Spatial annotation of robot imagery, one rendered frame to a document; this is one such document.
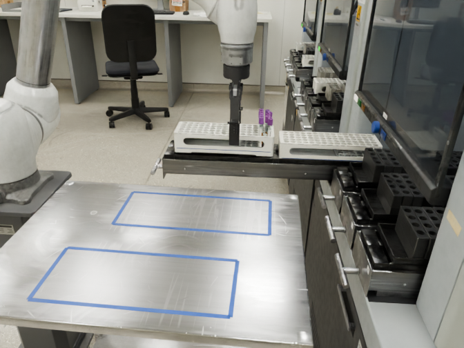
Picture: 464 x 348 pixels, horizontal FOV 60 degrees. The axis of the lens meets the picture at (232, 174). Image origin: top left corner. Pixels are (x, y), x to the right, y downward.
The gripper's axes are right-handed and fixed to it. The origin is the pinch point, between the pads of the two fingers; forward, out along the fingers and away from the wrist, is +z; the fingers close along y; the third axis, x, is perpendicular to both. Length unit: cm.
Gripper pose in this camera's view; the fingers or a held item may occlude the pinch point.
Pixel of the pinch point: (235, 131)
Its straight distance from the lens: 121.9
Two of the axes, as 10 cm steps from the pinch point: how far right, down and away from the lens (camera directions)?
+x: 10.0, 0.4, -0.5
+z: -0.2, 8.9, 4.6
